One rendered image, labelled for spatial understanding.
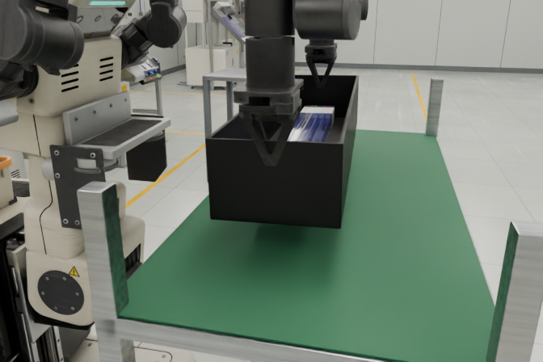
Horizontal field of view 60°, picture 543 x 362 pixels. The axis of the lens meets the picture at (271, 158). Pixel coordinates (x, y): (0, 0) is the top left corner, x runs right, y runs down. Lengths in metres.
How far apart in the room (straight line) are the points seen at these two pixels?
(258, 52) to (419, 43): 9.49
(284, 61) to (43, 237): 0.66
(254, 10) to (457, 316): 0.41
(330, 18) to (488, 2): 9.62
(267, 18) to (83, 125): 0.51
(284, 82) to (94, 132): 0.52
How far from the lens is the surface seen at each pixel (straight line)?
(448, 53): 10.06
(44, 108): 0.90
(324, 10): 0.50
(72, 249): 1.02
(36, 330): 1.26
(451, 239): 0.76
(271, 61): 0.53
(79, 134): 0.93
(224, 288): 0.60
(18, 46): 0.71
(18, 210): 1.30
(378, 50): 9.98
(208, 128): 3.43
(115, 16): 1.02
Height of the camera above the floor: 1.28
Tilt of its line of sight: 18 degrees down
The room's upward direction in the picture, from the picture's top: straight up
